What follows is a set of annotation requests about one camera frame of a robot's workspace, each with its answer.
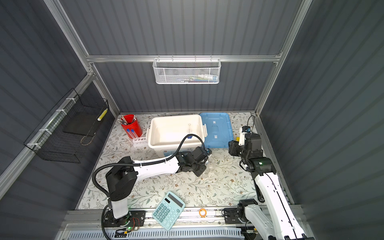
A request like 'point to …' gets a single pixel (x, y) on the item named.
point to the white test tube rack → (140, 142)
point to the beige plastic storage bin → (166, 133)
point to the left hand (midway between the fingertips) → (203, 167)
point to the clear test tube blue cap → (129, 133)
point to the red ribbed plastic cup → (131, 126)
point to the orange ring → (202, 212)
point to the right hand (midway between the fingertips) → (235, 144)
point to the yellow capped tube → (237, 139)
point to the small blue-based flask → (189, 131)
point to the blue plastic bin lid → (219, 129)
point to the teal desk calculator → (169, 210)
